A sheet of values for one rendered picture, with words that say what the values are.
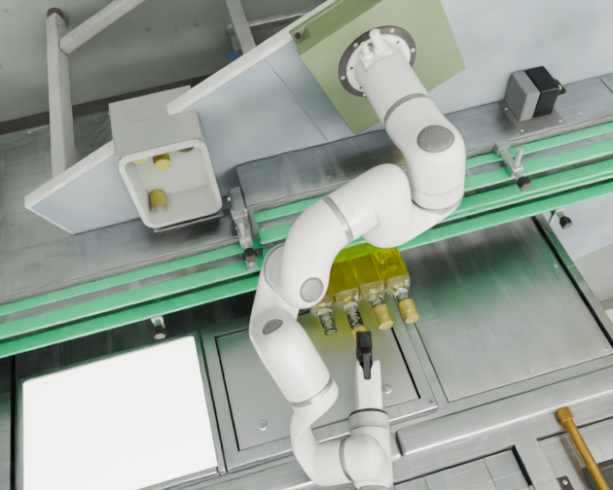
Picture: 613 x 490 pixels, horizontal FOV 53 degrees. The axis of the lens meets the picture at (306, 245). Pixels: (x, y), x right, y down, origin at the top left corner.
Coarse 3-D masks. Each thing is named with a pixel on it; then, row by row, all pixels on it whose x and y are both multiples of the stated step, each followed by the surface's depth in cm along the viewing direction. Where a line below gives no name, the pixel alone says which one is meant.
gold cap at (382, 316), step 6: (378, 306) 130; (384, 306) 130; (378, 312) 129; (384, 312) 129; (378, 318) 129; (384, 318) 128; (390, 318) 129; (378, 324) 129; (384, 324) 128; (390, 324) 129
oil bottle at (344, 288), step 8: (336, 256) 137; (344, 256) 137; (336, 264) 136; (344, 264) 136; (336, 272) 135; (344, 272) 135; (352, 272) 135; (336, 280) 134; (344, 280) 133; (352, 280) 133; (336, 288) 132; (344, 288) 132; (352, 288) 132; (336, 296) 132; (344, 296) 131; (352, 296) 131; (336, 304) 134; (344, 304) 132
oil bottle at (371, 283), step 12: (348, 252) 137; (360, 252) 137; (372, 252) 137; (360, 264) 135; (372, 264) 135; (360, 276) 133; (372, 276) 133; (360, 288) 132; (372, 288) 132; (384, 288) 132
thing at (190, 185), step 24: (192, 144) 117; (120, 168) 117; (144, 168) 128; (168, 168) 130; (192, 168) 132; (144, 192) 132; (168, 192) 136; (192, 192) 137; (216, 192) 130; (144, 216) 130; (168, 216) 134; (192, 216) 134
